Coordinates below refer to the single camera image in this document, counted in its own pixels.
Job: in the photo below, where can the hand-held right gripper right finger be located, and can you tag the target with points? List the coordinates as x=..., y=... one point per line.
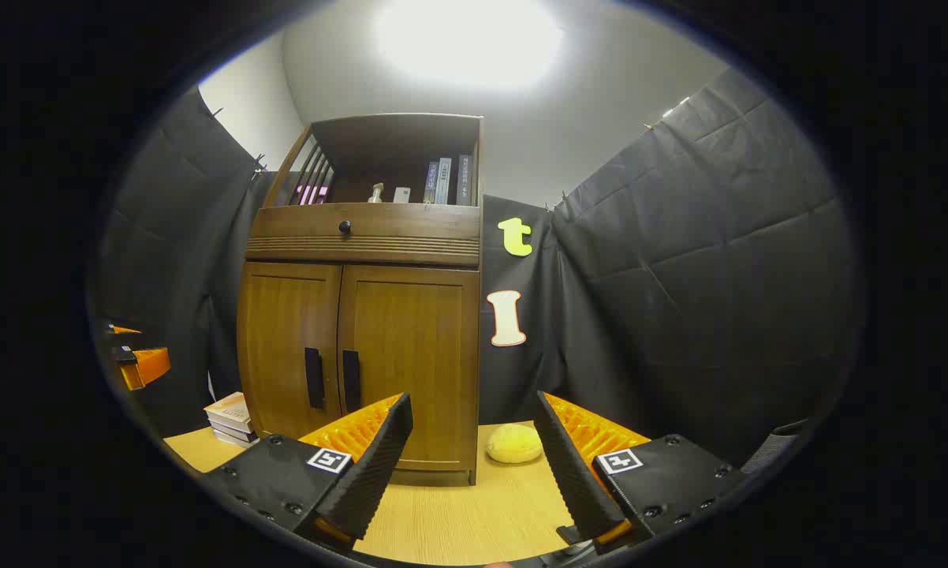
x=576, y=473

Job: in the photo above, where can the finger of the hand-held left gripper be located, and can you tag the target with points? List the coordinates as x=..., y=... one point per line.
x=123, y=330
x=149, y=367

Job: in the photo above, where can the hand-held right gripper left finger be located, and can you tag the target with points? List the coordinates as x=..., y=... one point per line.
x=375, y=465

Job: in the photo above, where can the wooden shoe cabinet door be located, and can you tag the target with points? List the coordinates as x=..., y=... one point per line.
x=281, y=347
x=419, y=347

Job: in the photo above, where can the brown wooden shoe cabinet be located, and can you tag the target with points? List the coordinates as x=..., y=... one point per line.
x=395, y=142

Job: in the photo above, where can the yellow round bun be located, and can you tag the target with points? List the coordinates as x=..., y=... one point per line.
x=513, y=444

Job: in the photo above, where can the white orange cover book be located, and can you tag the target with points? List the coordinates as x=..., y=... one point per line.
x=228, y=408

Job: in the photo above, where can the thin white book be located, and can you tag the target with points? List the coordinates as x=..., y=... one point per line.
x=233, y=427
x=239, y=439

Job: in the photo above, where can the pink object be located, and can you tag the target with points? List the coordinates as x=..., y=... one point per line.
x=314, y=195

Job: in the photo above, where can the wooden drawer with black knob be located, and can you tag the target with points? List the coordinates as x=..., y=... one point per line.
x=411, y=225

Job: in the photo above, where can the small white box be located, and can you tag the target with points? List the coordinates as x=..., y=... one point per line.
x=401, y=195

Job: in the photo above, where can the grey spine book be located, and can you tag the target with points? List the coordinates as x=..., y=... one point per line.
x=431, y=185

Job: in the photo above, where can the pale spine book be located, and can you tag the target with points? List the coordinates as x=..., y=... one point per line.
x=443, y=181

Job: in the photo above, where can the ceiling light panel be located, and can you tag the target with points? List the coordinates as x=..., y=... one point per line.
x=466, y=39

